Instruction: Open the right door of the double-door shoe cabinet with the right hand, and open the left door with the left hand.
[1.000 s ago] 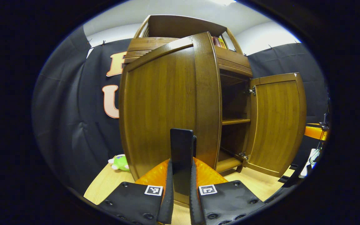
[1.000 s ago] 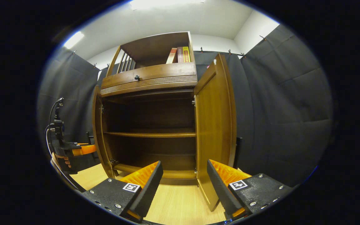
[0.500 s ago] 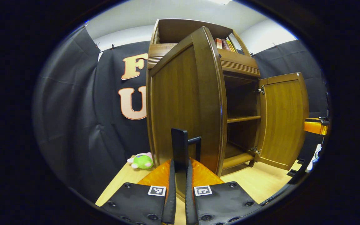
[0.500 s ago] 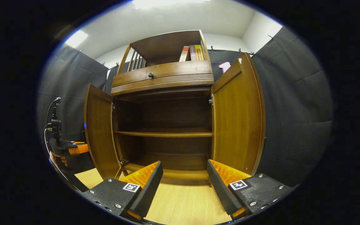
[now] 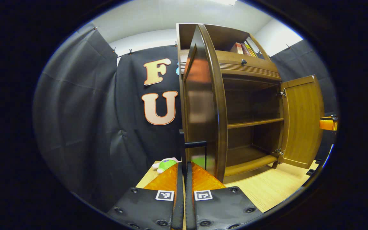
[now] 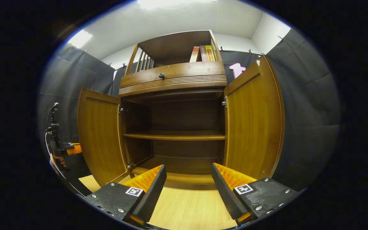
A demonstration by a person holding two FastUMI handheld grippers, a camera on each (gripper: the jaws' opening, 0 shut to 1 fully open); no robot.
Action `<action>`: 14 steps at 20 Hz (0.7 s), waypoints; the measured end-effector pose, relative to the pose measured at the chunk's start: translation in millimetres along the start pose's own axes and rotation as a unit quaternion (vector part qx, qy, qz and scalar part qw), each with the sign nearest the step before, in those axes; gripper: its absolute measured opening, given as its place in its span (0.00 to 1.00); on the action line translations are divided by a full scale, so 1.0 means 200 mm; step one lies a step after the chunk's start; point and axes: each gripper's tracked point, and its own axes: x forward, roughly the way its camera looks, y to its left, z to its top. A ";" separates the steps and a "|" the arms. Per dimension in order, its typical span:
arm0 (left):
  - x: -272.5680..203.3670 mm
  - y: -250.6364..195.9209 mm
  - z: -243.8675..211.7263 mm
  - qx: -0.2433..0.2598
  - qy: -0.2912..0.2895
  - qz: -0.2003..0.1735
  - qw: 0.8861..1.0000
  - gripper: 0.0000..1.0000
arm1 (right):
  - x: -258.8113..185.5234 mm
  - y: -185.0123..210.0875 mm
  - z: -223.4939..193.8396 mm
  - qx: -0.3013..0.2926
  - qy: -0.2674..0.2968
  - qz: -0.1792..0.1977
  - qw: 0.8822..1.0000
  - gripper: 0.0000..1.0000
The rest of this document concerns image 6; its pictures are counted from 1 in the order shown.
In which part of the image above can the dark brown book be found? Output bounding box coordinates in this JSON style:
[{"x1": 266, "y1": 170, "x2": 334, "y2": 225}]
[{"x1": 199, "y1": 45, "x2": 209, "y2": 62}]

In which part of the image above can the grey cable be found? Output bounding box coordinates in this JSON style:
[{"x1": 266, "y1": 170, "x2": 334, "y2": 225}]
[{"x1": 44, "y1": 102, "x2": 87, "y2": 197}]

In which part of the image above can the rectangular ceiling light panel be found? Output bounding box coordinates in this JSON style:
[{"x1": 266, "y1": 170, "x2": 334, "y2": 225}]
[
  {"x1": 137, "y1": 0, "x2": 218, "y2": 9},
  {"x1": 67, "y1": 29, "x2": 93, "y2": 48}
]

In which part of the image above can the wooden cabinet door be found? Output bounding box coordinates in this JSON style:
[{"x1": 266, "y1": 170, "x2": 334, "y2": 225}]
[
  {"x1": 223, "y1": 54, "x2": 285, "y2": 180},
  {"x1": 77, "y1": 88, "x2": 130, "y2": 187}
]

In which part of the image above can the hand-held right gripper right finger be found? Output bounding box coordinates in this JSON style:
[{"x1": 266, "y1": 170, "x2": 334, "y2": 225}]
[{"x1": 211, "y1": 163, "x2": 301, "y2": 226}]

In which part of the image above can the wooden cabinet drawer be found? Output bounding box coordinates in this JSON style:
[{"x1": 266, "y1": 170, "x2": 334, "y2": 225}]
[{"x1": 120, "y1": 61, "x2": 226, "y2": 88}]

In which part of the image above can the black backdrop cloth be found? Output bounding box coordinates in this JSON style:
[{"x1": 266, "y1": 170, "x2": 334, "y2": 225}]
[{"x1": 37, "y1": 28, "x2": 341, "y2": 192}]

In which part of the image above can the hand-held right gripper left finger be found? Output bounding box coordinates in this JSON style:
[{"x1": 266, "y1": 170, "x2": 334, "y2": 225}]
[{"x1": 83, "y1": 164, "x2": 167, "y2": 224}]

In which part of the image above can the yellow book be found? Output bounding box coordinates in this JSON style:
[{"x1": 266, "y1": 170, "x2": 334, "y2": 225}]
[{"x1": 205, "y1": 45, "x2": 216, "y2": 62}]

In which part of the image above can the wooden inner shelf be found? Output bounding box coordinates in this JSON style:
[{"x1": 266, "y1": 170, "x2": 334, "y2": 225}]
[{"x1": 123, "y1": 130, "x2": 226, "y2": 141}]

